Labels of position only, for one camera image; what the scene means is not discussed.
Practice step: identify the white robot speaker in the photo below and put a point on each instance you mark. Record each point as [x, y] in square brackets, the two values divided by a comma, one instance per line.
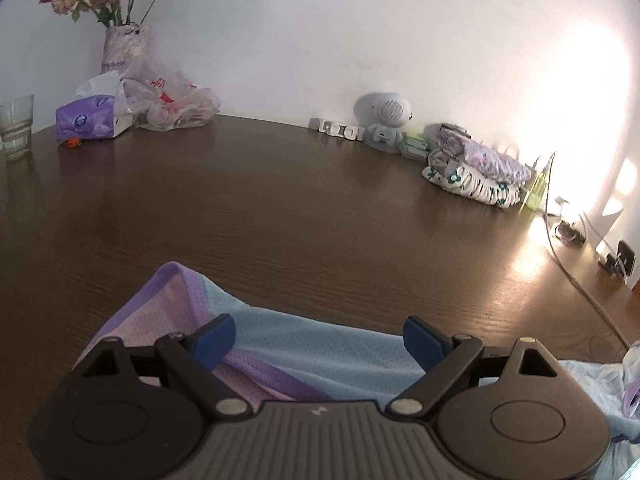
[387, 110]

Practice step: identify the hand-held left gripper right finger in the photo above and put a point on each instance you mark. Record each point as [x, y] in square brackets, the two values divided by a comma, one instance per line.
[422, 342]

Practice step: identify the lilac wrapped vase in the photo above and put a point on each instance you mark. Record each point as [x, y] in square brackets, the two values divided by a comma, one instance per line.
[125, 47]

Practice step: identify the white paper sheet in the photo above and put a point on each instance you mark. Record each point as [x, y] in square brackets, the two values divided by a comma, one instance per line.
[611, 225]

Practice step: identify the clear red printed plastic bag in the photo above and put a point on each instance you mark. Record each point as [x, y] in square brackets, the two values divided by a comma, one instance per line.
[175, 105]

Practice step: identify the green white packet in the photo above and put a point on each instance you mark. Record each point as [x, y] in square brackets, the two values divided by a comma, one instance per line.
[415, 149]

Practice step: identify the clear drinking glass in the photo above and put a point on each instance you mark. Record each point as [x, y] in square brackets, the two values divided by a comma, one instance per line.
[16, 127]

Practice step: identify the purple tissue pack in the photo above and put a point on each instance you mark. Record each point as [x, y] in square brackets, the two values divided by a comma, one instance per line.
[85, 120]

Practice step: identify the small orange object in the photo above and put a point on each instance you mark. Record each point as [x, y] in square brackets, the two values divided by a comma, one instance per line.
[72, 143]

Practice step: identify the purple floral folded cloth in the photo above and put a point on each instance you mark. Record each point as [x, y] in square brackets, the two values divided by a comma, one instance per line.
[480, 160]

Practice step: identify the green pump bottle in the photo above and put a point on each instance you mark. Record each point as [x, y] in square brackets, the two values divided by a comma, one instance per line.
[536, 192]

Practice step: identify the black phone stand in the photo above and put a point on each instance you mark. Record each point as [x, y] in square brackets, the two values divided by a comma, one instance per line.
[625, 255]

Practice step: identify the small grey device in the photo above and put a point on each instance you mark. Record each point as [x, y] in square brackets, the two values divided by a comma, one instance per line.
[452, 127]

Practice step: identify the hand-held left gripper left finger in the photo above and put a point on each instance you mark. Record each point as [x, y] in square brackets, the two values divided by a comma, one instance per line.
[215, 340]

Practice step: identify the pink and blue shirt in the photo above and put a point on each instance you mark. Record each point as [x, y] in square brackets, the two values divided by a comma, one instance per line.
[320, 345]

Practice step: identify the white power strip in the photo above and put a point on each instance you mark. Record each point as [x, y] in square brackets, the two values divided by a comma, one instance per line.
[340, 131]

